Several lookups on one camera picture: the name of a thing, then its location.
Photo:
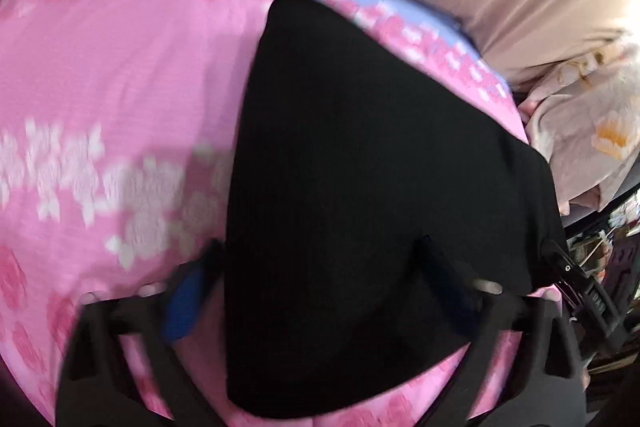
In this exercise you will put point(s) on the pale floral blanket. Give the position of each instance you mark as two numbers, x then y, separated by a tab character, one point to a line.
583	117

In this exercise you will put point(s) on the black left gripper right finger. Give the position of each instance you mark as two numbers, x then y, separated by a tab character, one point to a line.
544	385

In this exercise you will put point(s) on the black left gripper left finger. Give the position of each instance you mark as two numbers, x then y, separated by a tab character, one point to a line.
121	367

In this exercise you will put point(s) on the black pants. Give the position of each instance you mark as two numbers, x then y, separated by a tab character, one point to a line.
365	201

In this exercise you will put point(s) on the pink floral bed sheet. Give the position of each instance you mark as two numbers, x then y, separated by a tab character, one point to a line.
116	127

